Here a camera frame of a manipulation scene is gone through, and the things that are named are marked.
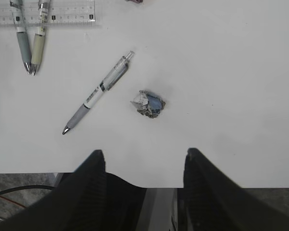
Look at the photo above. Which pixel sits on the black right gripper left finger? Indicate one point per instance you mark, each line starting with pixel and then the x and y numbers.
pixel 90 199

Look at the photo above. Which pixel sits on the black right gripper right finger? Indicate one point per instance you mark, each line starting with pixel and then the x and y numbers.
pixel 216 203

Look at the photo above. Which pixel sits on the blue grey paper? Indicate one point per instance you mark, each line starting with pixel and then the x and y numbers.
pixel 148 104

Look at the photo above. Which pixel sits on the pink paper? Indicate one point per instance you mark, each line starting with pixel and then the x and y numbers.
pixel 136 1

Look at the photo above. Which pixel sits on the white grey pen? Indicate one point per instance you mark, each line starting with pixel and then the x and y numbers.
pixel 120 68

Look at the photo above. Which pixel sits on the beige pen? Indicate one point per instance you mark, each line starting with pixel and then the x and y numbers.
pixel 39 38

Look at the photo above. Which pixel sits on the blue grey pen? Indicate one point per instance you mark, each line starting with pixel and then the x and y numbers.
pixel 21 33

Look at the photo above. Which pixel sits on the transparent plastic ruler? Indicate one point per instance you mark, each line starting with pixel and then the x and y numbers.
pixel 61 13

